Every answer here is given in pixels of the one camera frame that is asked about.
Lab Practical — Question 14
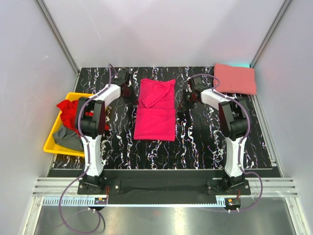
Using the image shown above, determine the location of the red t shirt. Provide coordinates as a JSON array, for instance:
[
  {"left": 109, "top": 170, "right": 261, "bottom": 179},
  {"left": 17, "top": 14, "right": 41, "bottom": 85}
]
[{"left": 57, "top": 97, "right": 110, "bottom": 137}]

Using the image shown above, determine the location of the left aluminium frame post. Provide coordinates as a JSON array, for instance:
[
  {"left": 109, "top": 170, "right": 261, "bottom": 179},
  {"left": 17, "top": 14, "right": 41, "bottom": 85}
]
[{"left": 34, "top": 0, "right": 80, "bottom": 76}]

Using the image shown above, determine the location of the magenta pink t shirt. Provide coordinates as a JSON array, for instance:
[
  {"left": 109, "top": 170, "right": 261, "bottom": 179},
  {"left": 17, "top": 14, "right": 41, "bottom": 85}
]
[{"left": 134, "top": 78, "right": 176, "bottom": 141}]

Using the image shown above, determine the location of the right aluminium frame post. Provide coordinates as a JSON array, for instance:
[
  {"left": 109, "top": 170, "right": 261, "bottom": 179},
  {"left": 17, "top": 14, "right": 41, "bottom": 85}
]
[{"left": 250, "top": 0, "right": 293, "bottom": 68}]

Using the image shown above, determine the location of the folded teal t shirt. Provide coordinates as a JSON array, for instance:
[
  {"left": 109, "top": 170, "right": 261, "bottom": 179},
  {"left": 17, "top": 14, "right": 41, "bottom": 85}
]
[{"left": 227, "top": 63, "right": 250, "bottom": 68}]

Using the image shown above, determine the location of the yellow plastic bin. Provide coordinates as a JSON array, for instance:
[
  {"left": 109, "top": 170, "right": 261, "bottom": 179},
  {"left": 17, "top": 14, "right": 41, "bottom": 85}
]
[{"left": 43, "top": 92, "right": 92, "bottom": 158}]

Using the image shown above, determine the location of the aluminium frame post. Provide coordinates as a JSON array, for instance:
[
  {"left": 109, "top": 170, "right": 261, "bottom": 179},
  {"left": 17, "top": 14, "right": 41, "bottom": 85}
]
[
  {"left": 250, "top": 0, "right": 293, "bottom": 68},
  {"left": 34, "top": 0, "right": 80, "bottom": 76}
]

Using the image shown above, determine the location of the aluminium rail profile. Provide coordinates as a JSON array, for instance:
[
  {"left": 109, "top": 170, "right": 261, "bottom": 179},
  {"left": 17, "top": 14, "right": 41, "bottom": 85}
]
[{"left": 32, "top": 178, "right": 297, "bottom": 208}]

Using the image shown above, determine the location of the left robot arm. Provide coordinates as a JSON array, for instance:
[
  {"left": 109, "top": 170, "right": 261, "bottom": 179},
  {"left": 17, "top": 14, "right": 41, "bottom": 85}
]
[{"left": 74, "top": 70, "right": 137, "bottom": 194}]

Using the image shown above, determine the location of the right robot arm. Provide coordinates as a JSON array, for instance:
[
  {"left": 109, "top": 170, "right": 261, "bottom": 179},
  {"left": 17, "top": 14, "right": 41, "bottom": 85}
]
[{"left": 179, "top": 74, "right": 251, "bottom": 194}]

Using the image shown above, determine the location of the grey t shirt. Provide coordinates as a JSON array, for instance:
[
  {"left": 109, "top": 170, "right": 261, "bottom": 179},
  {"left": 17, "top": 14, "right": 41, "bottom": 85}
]
[{"left": 52, "top": 124, "right": 84, "bottom": 151}]

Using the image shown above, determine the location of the folded salmon pink t shirt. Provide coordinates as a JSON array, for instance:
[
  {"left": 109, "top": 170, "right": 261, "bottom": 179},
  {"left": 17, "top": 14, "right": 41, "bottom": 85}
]
[{"left": 214, "top": 64, "right": 257, "bottom": 95}]

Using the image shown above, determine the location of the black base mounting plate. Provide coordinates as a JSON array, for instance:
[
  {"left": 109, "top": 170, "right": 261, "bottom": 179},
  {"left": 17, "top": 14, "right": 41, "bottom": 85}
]
[{"left": 37, "top": 172, "right": 279, "bottom": 207}]

